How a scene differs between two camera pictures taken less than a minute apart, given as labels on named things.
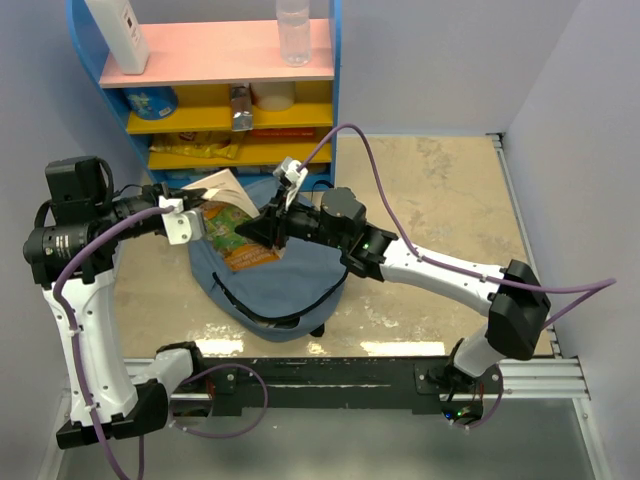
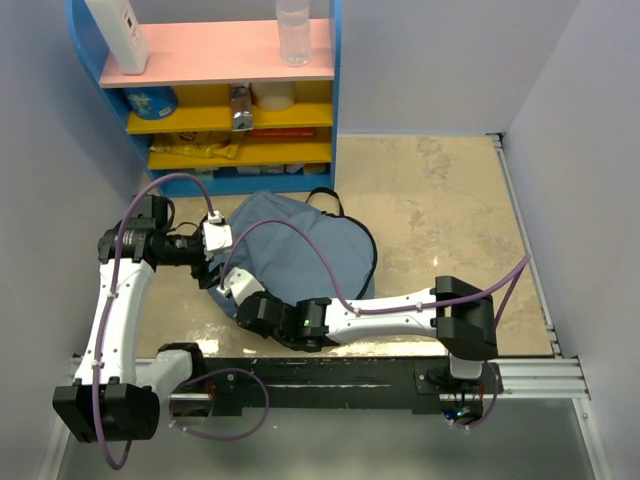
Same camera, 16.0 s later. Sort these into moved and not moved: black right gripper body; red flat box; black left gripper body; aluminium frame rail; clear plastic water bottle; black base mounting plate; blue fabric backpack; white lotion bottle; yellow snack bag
Moved: black left gripper body; black right gripper body; blue fabric backpack
Not moved: aluminium frame rail; yellow snack bag; white lotion bottle; clear plastic water bottle; red flat box; black base mounting plate
